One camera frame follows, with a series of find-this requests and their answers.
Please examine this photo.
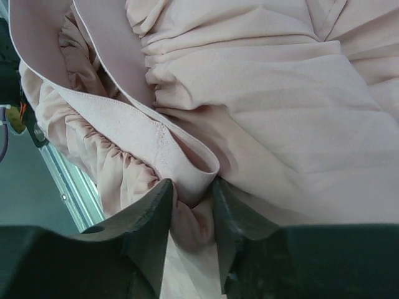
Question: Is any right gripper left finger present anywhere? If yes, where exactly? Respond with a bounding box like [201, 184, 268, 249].
[1, 179, 173, 298]

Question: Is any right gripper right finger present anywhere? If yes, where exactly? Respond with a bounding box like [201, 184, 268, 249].
[212, 179, 398, 298]

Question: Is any pink pleated skirt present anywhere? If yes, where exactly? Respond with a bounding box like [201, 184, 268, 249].
[9, 1, 398, 298]

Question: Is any aluminium mounting rail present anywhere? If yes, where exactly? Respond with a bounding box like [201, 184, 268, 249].
[40, 145, 104, 232]

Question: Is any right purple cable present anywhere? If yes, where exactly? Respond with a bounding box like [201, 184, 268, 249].
[0, 104, 13, 164]

